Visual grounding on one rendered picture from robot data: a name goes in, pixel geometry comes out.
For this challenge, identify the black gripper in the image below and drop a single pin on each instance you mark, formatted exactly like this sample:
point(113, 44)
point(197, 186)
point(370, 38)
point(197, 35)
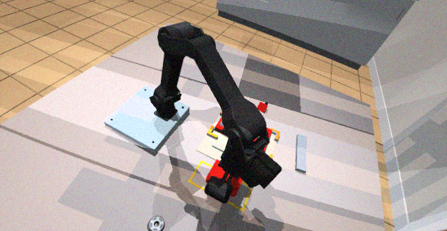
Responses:
point(219, 188)

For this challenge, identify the small black toy tyre with white hub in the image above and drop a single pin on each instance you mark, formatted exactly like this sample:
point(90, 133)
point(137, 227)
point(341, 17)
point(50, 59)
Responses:
point(154, 220)

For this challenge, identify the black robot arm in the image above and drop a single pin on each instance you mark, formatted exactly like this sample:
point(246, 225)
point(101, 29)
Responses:
point(243, 122)

